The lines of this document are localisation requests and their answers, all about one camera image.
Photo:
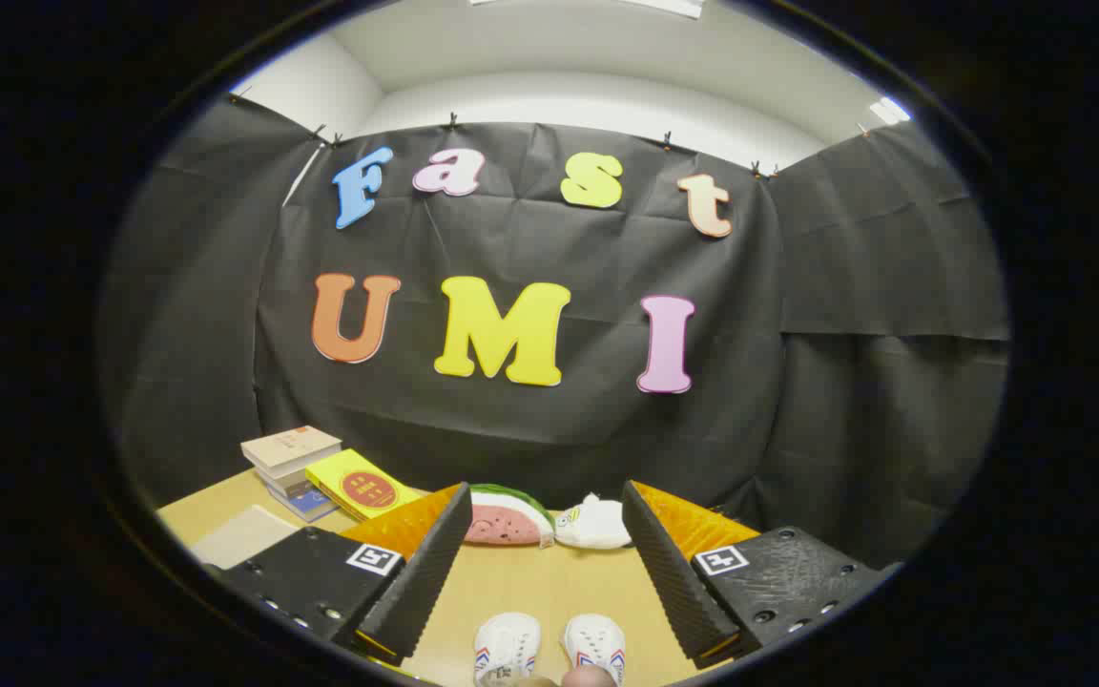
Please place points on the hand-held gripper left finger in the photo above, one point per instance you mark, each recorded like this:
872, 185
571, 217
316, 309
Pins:
421, 582

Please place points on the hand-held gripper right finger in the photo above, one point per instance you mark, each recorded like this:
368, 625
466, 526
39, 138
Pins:
678, 582

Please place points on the white shoe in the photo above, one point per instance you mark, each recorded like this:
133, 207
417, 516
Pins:
595, 641
506, 644

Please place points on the beige storage box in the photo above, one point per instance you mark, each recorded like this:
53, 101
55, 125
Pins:
242, 536

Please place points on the white plush toy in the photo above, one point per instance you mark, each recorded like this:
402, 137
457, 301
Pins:
595, 527

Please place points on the watermelon slice plush toy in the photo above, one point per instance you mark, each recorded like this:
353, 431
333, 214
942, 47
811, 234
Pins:
504, 523

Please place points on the yellow book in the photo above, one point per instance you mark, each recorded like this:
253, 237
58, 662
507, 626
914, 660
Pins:
359, 489

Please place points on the blue book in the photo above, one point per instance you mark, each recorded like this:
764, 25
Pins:
306, 502

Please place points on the ceiling light panel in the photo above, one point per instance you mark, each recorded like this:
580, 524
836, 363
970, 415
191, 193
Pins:
666, 6
889, 111

